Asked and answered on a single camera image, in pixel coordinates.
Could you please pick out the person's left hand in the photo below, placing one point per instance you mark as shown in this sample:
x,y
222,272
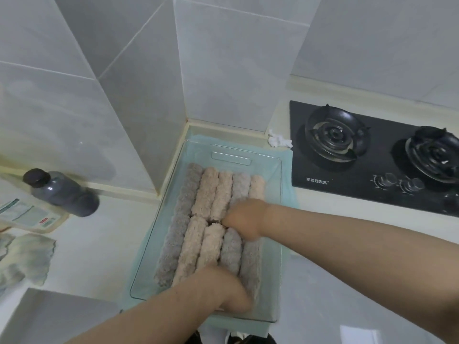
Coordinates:
x,y
233,293

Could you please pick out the person's right hand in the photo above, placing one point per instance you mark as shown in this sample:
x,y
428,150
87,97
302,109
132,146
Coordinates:
x,y
247,220

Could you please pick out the clear plastic tray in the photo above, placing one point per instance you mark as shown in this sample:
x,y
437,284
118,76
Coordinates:
x,y
201,154

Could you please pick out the person's right forearm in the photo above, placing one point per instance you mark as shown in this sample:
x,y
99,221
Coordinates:
x,y
358,254

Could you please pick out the person's left forearm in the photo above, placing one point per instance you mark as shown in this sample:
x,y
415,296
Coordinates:
x,y
150,315

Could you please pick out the clear plastic storage bin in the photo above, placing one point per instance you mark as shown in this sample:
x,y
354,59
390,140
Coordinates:
x,y
288,175

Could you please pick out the white paper wad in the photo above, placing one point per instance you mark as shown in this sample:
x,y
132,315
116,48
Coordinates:
x,y
279,141

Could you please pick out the black gas stove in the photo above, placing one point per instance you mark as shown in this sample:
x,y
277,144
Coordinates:
x,y
358,197

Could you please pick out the dark bottle black cap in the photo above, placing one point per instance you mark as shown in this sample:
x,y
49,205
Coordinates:
x,y
68,197

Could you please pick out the white stove cabinet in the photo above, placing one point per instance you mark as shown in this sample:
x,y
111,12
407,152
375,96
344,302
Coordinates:
x,y
53,318

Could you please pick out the clear bottle white cap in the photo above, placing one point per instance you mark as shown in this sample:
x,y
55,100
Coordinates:
x,y
28,214

